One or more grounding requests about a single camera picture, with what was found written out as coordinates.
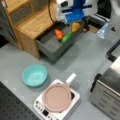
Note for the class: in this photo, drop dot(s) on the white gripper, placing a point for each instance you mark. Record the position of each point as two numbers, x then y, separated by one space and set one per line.
91 8

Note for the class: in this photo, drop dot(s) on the orange carrot piece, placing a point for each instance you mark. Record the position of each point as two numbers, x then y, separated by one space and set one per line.
58 33

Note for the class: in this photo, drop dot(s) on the yellow toy vegetable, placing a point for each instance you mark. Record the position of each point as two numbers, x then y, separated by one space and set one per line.
75 27

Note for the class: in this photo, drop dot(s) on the green toy vegetable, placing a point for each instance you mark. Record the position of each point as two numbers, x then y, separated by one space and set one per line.
66 37

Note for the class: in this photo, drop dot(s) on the grey metal drawer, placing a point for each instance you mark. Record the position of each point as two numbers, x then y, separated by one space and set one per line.
49 45

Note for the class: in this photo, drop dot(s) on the wooden cabinet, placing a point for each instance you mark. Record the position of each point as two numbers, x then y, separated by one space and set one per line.
23 21

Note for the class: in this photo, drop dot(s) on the teal bowl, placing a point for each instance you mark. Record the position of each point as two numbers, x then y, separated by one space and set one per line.
34 75

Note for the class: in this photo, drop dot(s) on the pink pan with lid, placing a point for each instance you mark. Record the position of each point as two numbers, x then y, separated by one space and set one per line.
57 97

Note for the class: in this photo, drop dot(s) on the silver toaster oven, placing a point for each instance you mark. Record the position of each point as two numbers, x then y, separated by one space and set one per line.
105 90

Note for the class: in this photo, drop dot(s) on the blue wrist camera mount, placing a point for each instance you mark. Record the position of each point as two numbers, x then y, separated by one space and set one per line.
75 11

